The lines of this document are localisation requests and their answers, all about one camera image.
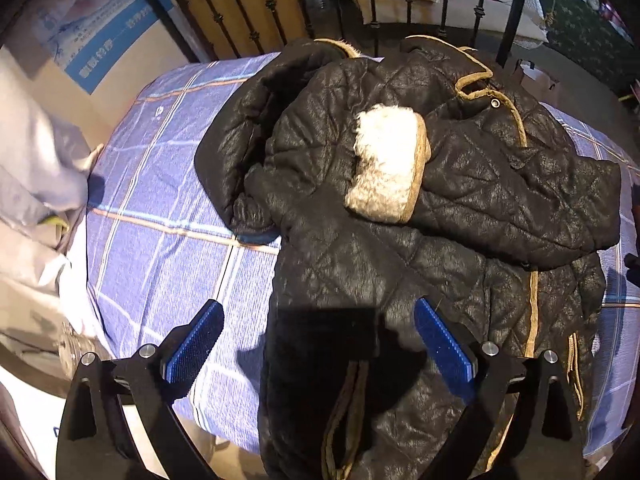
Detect black quilted jacket tan trim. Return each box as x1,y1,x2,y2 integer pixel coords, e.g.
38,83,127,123
194,36,620,479

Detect grey white crumpled clothes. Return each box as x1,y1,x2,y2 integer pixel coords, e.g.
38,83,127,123
0,49,106,396

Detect blue plaid bed sheet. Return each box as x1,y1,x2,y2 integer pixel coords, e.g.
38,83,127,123
86,52,640,456

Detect small cardboard box on floor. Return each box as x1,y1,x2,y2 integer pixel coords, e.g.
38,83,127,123
512,60,561,107

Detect cardboard box blue label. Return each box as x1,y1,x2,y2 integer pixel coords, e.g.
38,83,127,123
1,0,188,146

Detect green patterned cloth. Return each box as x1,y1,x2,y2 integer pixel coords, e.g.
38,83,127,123
540,0,639,96

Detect black iron bed footboard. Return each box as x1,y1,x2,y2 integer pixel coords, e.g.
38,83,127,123
146,0,547,61

